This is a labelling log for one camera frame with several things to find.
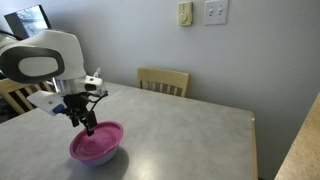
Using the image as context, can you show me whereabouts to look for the dark monitor screen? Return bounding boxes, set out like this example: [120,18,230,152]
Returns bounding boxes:
[4,5,51,39]

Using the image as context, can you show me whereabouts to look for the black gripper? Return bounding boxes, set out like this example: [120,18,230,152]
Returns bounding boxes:
[62,93,97,136]

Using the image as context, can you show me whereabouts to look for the pink plastic bowl lid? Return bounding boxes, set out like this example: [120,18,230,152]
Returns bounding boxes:
[69,121,124,159]

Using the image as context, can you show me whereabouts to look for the wooden chair by wall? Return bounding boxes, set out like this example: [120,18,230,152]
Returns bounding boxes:
[137,68,190,97]

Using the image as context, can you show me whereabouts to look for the beige wall thermostat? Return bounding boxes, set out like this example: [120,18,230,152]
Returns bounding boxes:
[178,2,193,26]

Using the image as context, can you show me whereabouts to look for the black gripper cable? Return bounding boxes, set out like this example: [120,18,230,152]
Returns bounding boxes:
[79,90,109,113]

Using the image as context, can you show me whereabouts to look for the white light switch plate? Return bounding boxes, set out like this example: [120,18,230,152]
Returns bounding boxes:
[204,0,229,25]

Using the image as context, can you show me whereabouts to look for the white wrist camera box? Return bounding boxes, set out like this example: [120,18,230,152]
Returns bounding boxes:
[78,76,106,94]

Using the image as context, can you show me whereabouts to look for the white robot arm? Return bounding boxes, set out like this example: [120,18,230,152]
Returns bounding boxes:
[0,30,103,135]

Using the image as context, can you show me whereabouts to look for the blue plastic bowl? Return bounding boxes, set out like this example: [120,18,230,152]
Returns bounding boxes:
[76,147,118,167]

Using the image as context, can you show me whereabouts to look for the wooden chair at left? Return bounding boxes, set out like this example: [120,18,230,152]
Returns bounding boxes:
[0,78,53,114]

